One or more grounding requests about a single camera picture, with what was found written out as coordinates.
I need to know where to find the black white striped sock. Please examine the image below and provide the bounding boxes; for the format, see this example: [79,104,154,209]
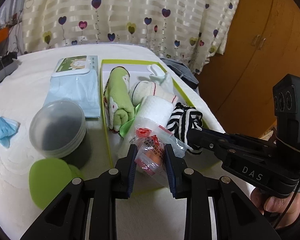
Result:
[166,102,203,155]

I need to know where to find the red snack plastic packet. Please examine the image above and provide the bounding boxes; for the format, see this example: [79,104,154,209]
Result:
[129,123,187,187]

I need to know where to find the green rabbit towel roll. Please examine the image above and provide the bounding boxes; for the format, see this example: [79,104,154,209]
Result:
[104,66,135,133]

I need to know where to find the white mint sock bundle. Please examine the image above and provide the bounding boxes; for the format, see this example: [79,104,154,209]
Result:
[147,64,174,94]

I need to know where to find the right hand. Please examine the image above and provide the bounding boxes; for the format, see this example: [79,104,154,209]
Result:
[250,188,300,228]

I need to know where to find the white waffle towel roll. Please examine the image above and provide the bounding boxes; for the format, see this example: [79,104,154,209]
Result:
[134,96,174,128]

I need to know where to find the white box green rim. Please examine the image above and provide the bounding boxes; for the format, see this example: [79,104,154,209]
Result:
[99,59,225,194]

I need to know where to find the grey blue clothes pile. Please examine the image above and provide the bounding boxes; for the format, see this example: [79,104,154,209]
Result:
[161,58,199,90]

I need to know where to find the green plastic lid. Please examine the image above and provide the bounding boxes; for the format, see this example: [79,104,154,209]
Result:
[29,158,84,210]

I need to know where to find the cream striped sock roll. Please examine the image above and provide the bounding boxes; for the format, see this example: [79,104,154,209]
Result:
[129,81,179,106]

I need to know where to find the round grey lidded container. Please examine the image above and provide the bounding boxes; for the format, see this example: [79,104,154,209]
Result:
[29,100,87,158]

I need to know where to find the wooden wardrobe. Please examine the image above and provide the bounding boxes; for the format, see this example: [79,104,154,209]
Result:
[198,0,300,137]

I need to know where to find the blue wet wipes pack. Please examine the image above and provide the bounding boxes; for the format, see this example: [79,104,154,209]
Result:
[44,55,101,118]

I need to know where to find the heart pattern cream curtain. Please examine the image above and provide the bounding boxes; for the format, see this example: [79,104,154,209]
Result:
[22,0,239,74]

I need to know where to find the blue face mask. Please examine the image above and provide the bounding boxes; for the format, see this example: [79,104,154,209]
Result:
[0,116,20,148]

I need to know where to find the white plush bed cover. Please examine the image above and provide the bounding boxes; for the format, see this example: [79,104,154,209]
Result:
[0,43,256,238]

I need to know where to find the black grey VR headset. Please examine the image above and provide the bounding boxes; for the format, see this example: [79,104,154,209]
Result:
[0,51,18,83]

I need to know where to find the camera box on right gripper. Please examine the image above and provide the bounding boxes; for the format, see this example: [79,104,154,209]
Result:
[273,74,300,146]

